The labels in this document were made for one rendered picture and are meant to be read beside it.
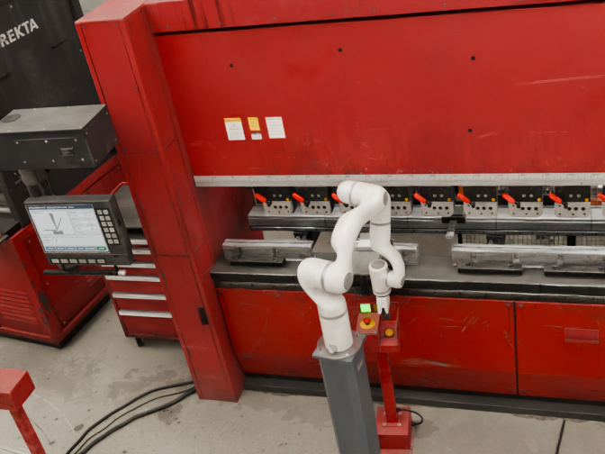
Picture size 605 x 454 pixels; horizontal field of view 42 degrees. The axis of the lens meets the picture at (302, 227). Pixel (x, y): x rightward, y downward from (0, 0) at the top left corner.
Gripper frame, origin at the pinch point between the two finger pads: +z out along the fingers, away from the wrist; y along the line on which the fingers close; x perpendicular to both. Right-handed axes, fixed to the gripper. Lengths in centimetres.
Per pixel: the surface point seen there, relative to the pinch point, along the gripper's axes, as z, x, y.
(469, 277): -0.9, 38.4, -23.5
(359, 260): -13.4, -13.3, -24.4
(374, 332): 6.2, -5.7, 5.2
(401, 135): -72, 12, -41
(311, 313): 25, -45, -28
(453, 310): 17.0, 29.5, -19.9
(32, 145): -103, -144, -5
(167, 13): -136, -86, -55
